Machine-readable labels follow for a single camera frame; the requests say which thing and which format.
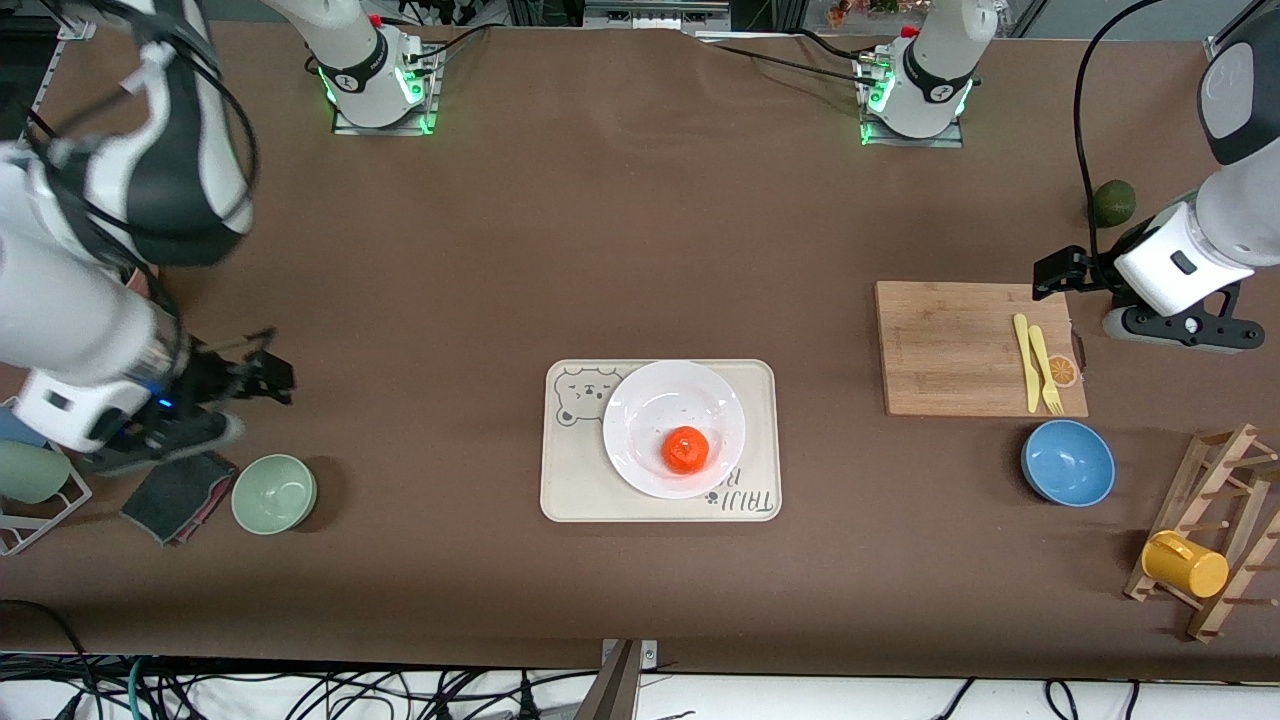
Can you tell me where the white round plate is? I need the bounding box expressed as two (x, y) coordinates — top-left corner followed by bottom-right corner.
(603, 360), (747, 500)

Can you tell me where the orange mandarin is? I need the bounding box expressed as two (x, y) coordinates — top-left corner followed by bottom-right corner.
(661, 426), (712, 475)

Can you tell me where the pale green cup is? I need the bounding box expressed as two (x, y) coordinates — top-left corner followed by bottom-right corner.
(0, 440), (73, 505)

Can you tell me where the yellow plastic fork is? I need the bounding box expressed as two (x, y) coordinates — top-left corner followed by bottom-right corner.
(1028, 325), (1065, 415)

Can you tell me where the green lime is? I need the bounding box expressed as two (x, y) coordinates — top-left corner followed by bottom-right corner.
(1090, 180), (1137, 228)

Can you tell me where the yellow plastic knife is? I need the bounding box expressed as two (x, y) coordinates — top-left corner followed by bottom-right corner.
(1013, 314), (1042, 414)

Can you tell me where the pale green bowl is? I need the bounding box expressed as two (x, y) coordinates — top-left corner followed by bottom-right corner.
(231, 454), (318, 536)

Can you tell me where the wooden cutting board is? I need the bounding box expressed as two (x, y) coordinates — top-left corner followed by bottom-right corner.
(875, 281), (1089, 418)

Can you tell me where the dark grey folded cloth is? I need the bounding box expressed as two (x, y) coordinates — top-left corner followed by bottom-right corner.
(120, 450), (238, 547)

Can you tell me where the blue bowl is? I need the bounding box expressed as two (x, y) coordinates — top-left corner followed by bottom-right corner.
(1021, 420), (1116, 508)

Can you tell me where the wooden mug rack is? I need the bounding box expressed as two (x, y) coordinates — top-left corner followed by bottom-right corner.
(1123, 423), (1280, 643)

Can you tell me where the yellow mug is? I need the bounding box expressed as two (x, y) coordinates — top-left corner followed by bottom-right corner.
(1141, 530), (1230, 599)

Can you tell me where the cream tray with bear print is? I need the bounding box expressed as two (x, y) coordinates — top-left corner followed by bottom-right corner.
(540, 359), (783, 523)

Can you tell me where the grey metal equipment box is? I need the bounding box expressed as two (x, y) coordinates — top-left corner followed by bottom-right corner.
(584, 0), (733, 31)

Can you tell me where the white wire cup rack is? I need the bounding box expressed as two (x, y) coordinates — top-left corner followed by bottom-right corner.
(0, 396), (93, 557)

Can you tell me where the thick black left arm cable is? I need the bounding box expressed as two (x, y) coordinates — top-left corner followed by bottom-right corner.
(1073, 0), (1171, 265)

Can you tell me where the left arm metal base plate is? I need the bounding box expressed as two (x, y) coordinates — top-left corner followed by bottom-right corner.
(853, 50), (967, 150)

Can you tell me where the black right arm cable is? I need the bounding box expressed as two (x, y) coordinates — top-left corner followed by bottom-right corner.
(20, 0), (263, 301)

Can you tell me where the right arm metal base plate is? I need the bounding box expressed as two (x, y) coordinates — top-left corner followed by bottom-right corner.
(330, 40), (442, 137)

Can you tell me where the thin black table cable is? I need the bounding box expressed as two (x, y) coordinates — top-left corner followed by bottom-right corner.
(712, 42), (881, 67)
(738, 52), (871, 91)

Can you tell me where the aluminium frame rail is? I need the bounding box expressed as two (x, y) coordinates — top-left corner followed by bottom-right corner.
(22, 14), (99, 136)

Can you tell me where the metal table edge bracket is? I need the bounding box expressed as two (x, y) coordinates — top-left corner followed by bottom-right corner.
(574, 638), (661, 720)

